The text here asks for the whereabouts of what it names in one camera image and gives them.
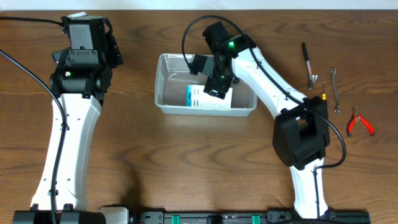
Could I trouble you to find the blue white cardboard box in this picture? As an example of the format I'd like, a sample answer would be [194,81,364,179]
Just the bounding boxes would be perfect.
[186,85,233,108]

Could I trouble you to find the clear plastic container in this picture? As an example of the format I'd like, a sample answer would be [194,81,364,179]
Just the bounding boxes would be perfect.
[155,54,257,116]

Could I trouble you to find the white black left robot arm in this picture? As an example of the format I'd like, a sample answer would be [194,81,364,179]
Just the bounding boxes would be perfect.
[13,30,129,223]

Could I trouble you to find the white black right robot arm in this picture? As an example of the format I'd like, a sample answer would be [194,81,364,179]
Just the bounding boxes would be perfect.
[200,22,330,219]

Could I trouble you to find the black yellow screwdriver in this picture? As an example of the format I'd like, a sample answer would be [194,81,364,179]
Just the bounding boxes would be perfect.
[322,81,326,101]

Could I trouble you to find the silver wrench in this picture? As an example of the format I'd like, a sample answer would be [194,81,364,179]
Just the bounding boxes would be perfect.
[331,68,340,114]

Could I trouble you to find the small black-handled hammer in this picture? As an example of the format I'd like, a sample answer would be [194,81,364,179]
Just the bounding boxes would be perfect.
[302,42,318,90]

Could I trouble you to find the red-handled pliers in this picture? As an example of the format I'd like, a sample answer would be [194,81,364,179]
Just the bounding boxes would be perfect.
[347,106,375,137]

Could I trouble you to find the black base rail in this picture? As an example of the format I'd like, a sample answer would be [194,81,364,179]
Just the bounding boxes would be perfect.
[128,210,371,224]

